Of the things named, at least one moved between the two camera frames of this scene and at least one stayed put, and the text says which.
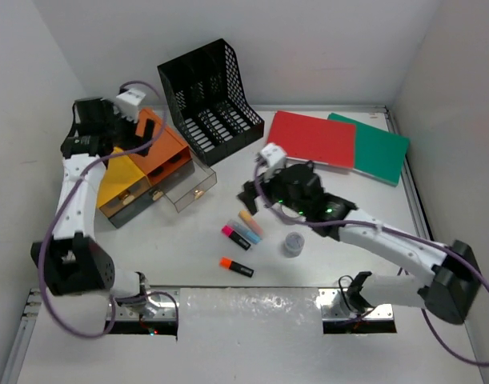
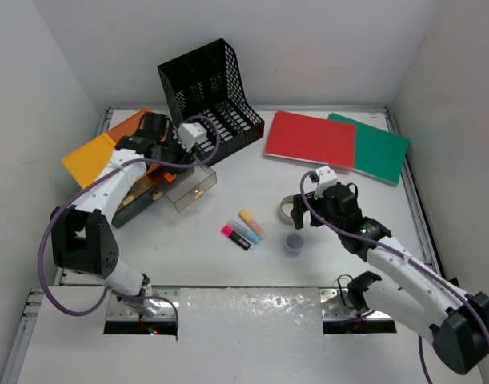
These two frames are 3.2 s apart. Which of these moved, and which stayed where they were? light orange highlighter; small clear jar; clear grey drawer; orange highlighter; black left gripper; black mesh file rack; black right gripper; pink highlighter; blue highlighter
Moved: black right gripper; black left gripper; orange highlighter
Stayed: light orange highlighter; black mesh file rack; pink highlighter; blue highlighter; small clear jar; clear grey drawer
